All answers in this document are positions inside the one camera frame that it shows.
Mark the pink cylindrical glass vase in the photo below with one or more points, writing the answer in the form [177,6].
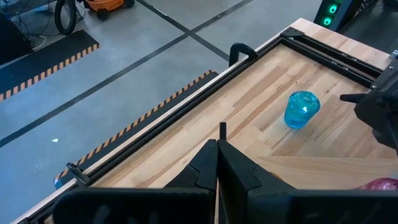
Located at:
[379,184]

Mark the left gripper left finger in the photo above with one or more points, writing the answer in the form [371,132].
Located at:
[202,168]

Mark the black floor equipment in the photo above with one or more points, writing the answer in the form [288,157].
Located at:
[12,40]

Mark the black frame clamp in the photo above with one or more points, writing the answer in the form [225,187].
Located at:
[242,46]
[77,174]

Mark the orange shop vacuum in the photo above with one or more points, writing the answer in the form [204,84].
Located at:
[104,4]

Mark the black hazard-striped floor mat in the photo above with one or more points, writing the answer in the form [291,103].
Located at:
[46,62]
[140,124]

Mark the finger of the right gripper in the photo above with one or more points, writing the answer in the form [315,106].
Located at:
[351,98]

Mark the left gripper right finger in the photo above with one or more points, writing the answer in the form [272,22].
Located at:
[236,180]

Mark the teal round bottle vase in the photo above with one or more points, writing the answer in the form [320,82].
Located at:
[301,109]

